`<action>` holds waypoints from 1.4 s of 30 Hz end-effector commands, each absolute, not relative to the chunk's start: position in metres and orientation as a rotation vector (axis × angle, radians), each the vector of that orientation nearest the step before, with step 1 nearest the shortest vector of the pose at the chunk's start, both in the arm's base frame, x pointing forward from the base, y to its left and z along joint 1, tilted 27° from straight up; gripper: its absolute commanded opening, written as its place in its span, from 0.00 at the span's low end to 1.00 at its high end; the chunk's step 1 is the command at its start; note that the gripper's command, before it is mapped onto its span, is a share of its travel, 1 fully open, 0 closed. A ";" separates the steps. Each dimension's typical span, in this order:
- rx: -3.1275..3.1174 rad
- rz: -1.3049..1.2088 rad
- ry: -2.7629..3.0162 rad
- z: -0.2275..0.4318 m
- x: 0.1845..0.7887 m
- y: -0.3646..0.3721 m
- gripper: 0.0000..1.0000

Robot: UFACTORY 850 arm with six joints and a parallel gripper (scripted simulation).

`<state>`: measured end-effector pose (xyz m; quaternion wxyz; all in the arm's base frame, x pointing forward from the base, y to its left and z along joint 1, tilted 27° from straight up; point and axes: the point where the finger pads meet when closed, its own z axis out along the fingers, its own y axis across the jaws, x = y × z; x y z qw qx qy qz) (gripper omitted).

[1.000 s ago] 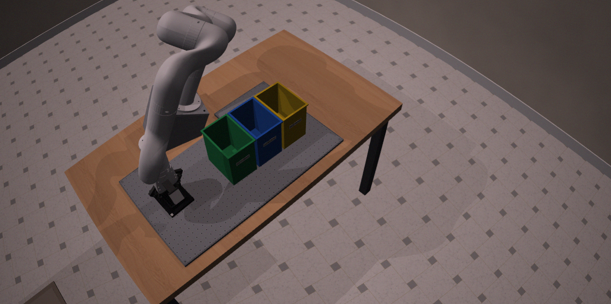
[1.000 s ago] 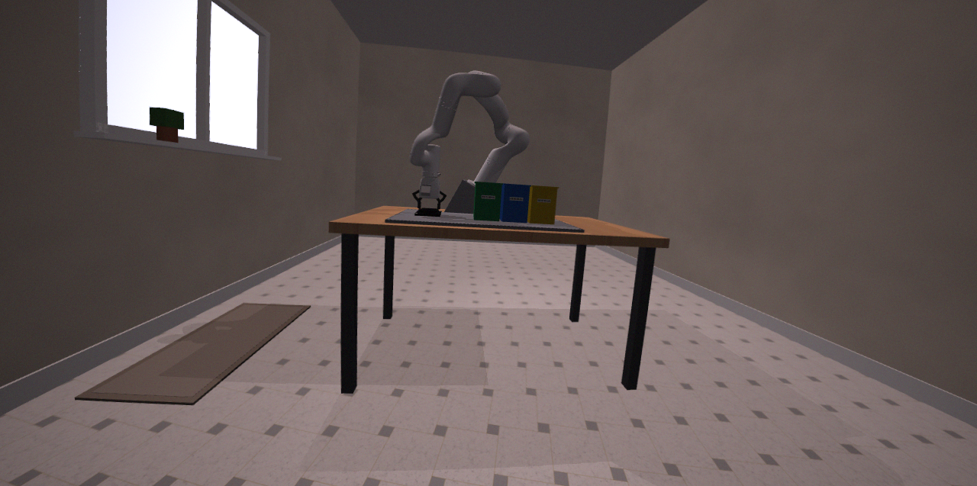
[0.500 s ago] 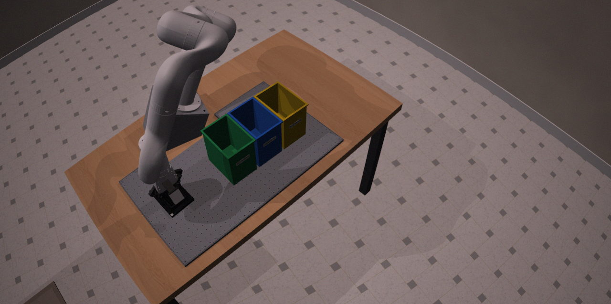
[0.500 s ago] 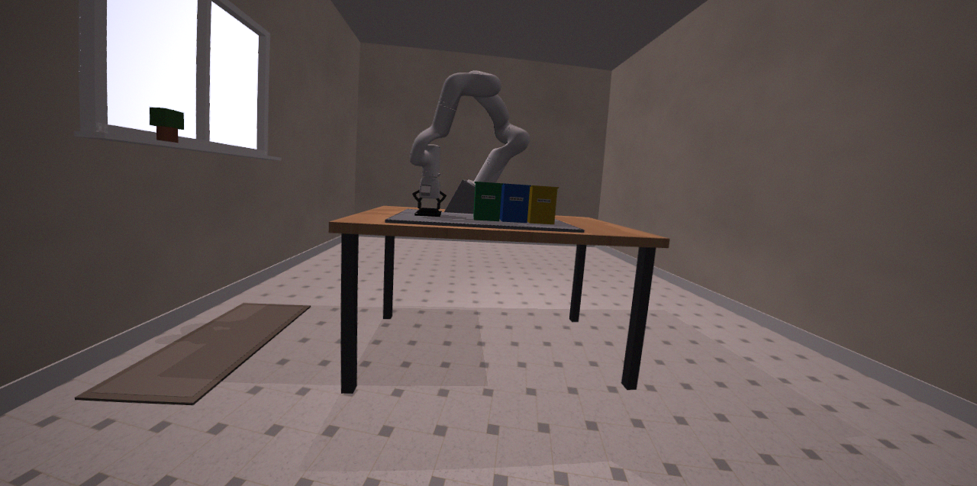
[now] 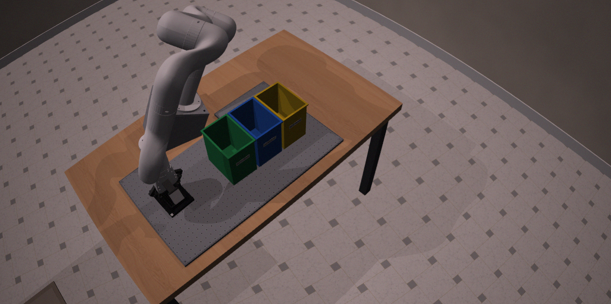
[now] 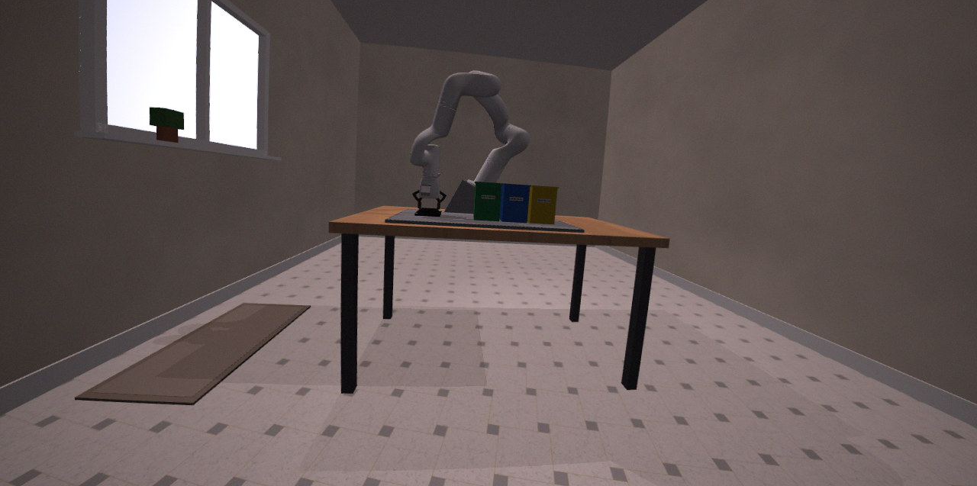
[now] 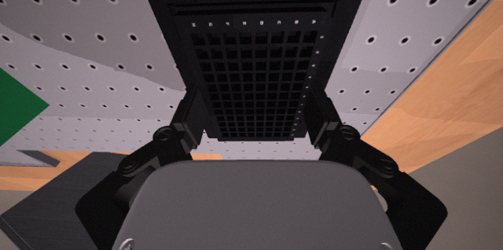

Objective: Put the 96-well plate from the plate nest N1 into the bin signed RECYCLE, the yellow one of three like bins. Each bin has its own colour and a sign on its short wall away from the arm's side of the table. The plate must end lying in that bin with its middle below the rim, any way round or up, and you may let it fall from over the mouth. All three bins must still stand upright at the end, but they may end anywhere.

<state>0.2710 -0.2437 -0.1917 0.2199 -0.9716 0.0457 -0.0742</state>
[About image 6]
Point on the yellow open-top bin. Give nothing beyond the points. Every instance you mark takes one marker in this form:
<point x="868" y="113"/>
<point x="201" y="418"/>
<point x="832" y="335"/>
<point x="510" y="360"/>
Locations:
<point x="542" y="205"/>

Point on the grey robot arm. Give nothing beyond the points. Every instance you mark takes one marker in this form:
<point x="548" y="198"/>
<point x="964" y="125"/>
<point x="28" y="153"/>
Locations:
<point x="484" y="87"/>

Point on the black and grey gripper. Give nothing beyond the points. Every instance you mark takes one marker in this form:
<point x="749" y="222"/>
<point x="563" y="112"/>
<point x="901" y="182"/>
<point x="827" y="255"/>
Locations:
<point x="434" y="193"/>

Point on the green bin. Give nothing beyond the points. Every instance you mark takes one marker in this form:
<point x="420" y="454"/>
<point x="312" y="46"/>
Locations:
<point x="487" y="202"/>

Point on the blue bin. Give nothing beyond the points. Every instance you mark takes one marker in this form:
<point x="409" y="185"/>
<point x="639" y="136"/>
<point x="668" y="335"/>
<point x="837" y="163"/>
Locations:
<point x="514" y="203"/>

